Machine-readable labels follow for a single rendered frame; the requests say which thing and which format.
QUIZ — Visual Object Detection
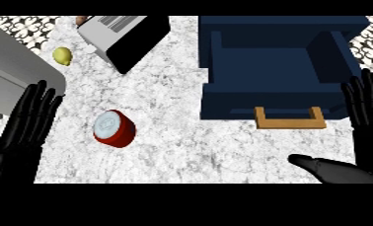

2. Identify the navy blue drawer front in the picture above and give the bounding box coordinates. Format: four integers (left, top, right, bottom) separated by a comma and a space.
200, 82, 353, 121

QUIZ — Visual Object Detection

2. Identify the yellow-green lemon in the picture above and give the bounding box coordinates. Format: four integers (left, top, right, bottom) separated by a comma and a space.
52, 46, 74, 67

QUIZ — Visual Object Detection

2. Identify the red can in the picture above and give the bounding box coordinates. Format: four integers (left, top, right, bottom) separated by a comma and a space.
92, 109, 139, 149

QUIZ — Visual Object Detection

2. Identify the grey appliance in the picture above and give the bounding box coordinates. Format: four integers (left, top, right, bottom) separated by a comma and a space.
0, 29, 67, 119

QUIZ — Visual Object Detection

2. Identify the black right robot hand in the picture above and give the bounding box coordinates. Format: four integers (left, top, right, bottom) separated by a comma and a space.
288, 67, 373, 185

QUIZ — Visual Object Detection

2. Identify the silver and black toaster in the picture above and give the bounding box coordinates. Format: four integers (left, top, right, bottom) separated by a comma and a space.
77, 16, 173, 75

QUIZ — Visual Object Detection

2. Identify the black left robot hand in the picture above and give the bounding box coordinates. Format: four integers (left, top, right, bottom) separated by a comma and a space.
0, 79, 65, 185

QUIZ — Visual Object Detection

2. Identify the wooden drawer handle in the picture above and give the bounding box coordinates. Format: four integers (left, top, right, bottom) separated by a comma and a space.
254, 106, 328, 130

